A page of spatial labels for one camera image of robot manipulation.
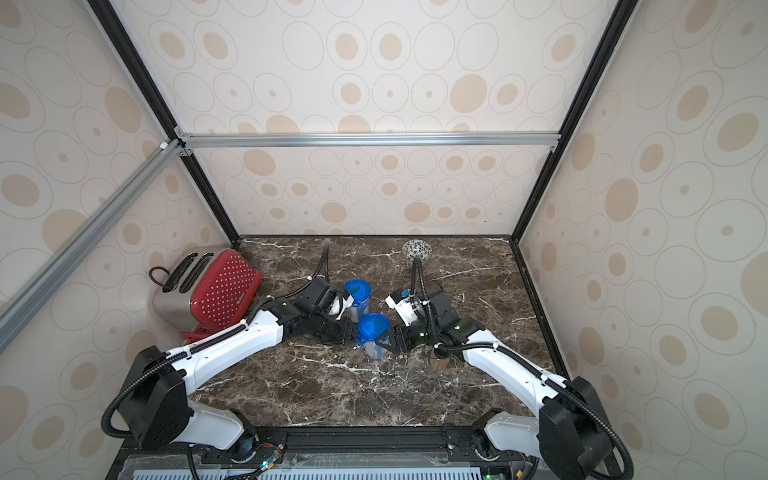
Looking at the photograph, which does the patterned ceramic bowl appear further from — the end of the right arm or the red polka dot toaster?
the red polka dot toaster

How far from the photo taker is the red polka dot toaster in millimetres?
840

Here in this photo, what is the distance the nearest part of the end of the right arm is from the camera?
1.95 feet

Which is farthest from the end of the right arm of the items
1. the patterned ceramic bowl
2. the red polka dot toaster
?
the red polka dot toaster

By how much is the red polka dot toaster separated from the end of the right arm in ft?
1.81
